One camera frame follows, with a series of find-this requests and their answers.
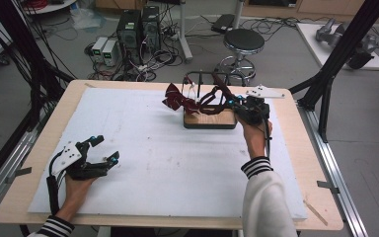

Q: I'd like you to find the person's right hand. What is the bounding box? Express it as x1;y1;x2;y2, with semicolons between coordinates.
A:
236;113;273;160

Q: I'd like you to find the black rack with wooden tray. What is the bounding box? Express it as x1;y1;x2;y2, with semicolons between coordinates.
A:
183;70;248;130

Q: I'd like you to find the black flat box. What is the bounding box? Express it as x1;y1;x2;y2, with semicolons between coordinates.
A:
210;13;237;35

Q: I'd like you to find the white foam mat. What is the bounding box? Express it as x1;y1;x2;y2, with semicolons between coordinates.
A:
28;87;308;221

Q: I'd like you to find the grey power supply unit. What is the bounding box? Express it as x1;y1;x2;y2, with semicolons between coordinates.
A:
91;36;109;64
101;39;119;68

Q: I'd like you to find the striped dark red bow tie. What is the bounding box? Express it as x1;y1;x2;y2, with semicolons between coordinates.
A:
161;76;201;116

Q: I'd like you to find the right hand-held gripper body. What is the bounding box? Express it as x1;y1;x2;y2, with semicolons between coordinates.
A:
235;84;286;126

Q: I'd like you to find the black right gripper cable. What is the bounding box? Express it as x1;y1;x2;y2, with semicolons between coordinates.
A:
262;117;273;160

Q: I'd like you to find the person's left hand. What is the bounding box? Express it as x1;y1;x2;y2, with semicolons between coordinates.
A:
58;173;97;222

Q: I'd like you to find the white floor board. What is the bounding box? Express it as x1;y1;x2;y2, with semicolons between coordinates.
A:
295;22;379;71

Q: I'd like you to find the grey robot part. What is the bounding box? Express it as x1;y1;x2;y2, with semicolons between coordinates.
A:
315;18;379;70

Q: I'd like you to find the clear plastic bag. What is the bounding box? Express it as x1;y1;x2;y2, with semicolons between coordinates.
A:
70;5;107;32

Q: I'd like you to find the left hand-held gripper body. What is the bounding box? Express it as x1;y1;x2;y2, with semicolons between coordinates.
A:
47;141;112;182

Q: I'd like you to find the grey metal bracket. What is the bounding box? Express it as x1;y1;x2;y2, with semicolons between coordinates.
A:
316;180;341;195
4;166;34;185

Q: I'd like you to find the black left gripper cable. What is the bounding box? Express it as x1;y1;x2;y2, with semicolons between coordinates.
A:
45;150;64;217

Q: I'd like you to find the white desk leg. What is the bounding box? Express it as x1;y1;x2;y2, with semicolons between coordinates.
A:
177;0;194;64

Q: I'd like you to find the thin wooden stick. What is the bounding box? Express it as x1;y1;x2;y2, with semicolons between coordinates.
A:
302;198;330;227

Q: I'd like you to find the black metal frame post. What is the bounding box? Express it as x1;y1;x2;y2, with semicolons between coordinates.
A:
288;0;379;143
0;0;75;132

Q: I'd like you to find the plain dark red bow tie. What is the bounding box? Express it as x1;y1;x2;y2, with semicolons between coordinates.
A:
198;72;242;117

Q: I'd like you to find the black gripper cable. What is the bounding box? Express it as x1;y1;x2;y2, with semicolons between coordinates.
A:
262;117;273;160
45;150;64;217

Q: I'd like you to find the aluminium rail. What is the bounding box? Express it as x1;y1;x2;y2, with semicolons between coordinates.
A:
0;126;45;222
296;100;370;237

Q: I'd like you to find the black round stool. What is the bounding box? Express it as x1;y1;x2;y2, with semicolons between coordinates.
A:
214;28;266;87

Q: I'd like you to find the black computer tower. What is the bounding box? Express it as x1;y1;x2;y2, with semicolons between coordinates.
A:
115;9;143;65
140;5;162;54

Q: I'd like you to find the tangle of floor cables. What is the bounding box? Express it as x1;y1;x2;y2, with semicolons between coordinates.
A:
83;19;191;83

